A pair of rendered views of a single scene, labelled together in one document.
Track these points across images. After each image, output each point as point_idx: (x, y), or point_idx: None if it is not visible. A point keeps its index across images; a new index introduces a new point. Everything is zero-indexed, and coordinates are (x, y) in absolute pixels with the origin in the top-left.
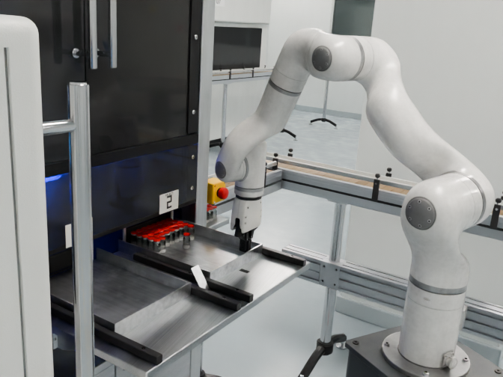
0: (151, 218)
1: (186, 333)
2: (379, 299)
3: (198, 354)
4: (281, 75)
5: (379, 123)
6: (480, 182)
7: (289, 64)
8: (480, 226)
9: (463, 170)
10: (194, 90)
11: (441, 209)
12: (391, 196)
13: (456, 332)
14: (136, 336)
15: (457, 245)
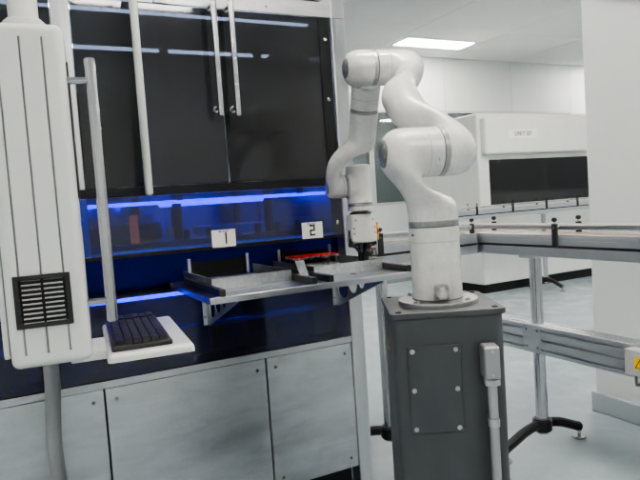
0: (294, 240)
1: (261, 290)
2: (580, 359)
3: (364, 384)
4: (352, 100)
5: (384, 105)
6: (450, 129)
7: (354, 89)
8: None
9: (441, 125)
10: (332, 141)
11: (390, 144)
12: (570, 238)
13: (446, 267)
14: (226, 290)
15: (414, 176)
